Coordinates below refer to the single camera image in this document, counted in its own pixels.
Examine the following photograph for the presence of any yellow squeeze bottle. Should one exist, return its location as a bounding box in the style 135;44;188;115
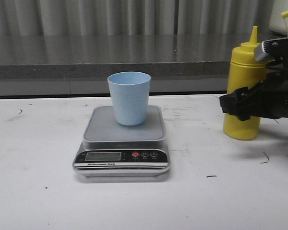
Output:
223;26;273;140

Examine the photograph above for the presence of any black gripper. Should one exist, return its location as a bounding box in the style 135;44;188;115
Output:
219;37;288;121

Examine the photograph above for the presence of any white appliance in background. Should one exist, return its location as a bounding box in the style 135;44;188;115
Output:
269;0;288;36

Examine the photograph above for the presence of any silver digital kitchen scale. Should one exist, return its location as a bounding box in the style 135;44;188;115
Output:
72;105;170;179

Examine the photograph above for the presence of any light blue plastic cup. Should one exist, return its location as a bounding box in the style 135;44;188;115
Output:
108;71;151;126

